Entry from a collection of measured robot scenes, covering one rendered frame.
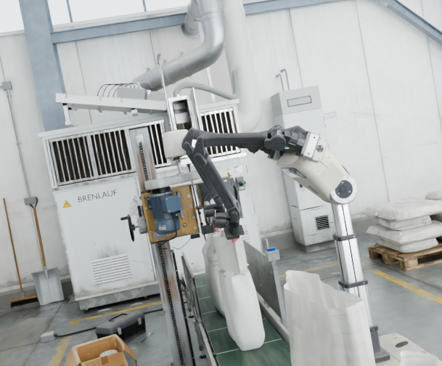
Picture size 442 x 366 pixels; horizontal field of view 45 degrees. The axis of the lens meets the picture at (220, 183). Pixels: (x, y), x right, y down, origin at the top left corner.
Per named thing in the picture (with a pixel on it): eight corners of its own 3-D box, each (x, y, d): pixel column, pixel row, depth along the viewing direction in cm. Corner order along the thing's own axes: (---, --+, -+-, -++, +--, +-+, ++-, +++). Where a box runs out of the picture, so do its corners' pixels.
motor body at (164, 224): (181, 232, 318) (174, 190, 316) (157, 237, 316) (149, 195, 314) (180, 229, 333) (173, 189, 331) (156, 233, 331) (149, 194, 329)
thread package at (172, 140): (194, 155, 318) (188, 126, 317) (166, 160, 316) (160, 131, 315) (191, 155, 334) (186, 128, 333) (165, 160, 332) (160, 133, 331)
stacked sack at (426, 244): (441, 247, 547) (439, 235, 546) (401, 255, 541) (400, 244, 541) (409, 238, 613) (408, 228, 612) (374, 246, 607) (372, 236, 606)
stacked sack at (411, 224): (435, 226, 545) (432, 213, 544) (395, 234, 544) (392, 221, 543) (409, 218, 611) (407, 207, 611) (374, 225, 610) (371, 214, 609)
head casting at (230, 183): (244, 217, 343) (235, 172, 342) (206, 225, 340) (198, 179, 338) (236, 213, 373) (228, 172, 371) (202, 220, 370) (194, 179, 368)
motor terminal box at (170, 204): (183, 213, 314) (180, 194, 314) (168, 217, 309) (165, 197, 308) (177, 213, 321) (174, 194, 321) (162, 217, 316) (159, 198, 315)
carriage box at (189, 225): (200, 232, 339) (191, 184, 337) (147, 243, 334) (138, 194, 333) (197, 228, 363) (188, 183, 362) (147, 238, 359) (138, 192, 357)
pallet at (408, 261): (510, 246, 554) (508, 233, 554) (406, 271, 534) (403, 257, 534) (462, 236, 635) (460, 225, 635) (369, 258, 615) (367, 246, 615)
